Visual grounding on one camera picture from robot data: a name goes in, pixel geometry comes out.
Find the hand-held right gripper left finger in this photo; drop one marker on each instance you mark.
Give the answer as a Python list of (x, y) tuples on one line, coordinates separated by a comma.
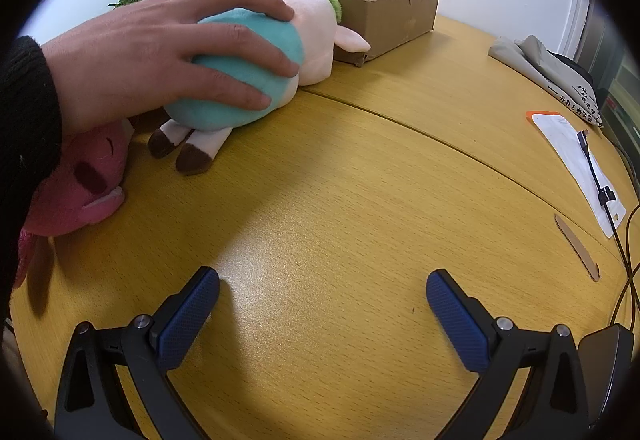
[(187, 320)]

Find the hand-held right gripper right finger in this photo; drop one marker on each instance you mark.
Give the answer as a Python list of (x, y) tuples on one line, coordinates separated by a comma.
[(457, 325)]

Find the teal and pink plush toy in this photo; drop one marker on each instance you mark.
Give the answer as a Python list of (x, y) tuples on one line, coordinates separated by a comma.
[(315, 35)]

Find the cardboard box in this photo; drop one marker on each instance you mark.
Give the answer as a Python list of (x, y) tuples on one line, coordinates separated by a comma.
[(390, 20)]

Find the person's left forearm black sleeve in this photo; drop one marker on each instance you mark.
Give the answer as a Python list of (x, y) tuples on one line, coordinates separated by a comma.
[(25, 120)]

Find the person's left hand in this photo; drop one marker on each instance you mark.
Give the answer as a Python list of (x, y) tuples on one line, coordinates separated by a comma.
[(130, 55)]

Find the cardboard strip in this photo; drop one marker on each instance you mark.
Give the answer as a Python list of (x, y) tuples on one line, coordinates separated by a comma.
[(575, 245)]

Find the black glossy device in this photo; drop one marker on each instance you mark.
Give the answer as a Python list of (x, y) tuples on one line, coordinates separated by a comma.
[(605, 370)]

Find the white packet with orange edge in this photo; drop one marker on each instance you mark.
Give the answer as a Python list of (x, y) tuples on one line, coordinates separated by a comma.
[(570, 150)]

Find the beige canvas bag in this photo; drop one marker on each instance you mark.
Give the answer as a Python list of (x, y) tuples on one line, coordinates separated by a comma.
[(530, 60)]

